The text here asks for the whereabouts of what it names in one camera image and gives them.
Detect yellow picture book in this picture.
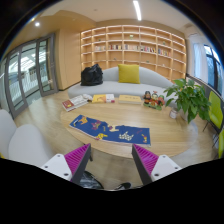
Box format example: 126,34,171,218
92,94,106,103

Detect wooden wall bookshelf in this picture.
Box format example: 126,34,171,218
81,25,186,81

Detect grey curved sofa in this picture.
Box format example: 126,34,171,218
68,67,173,98

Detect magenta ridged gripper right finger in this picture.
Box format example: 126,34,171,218
132,144,181,185

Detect yellow flat book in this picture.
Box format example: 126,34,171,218
118,95,142,104

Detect black bag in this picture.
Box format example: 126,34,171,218
81,64,103,86

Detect colourful toy figures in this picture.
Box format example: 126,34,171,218
143,91,165,110

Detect white pink small book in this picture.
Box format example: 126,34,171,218
106,94,115,103

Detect yellow cushion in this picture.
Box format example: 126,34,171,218
118,64,140,84

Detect green potted plant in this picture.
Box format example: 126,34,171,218
164,78,211,123

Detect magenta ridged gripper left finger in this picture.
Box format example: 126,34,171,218
42,144,91,184

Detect window with dark frame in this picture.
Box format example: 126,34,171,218
204,45,223,95

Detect ceiling strip light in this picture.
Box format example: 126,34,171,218
133,0,142,21

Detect white armchair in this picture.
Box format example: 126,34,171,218
0,109,54,167

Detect green chair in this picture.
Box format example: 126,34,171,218
202,90,224,160

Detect blue patterned towel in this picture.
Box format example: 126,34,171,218
69,115,151,146

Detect glass double door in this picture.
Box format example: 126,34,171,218
0,34,58,118

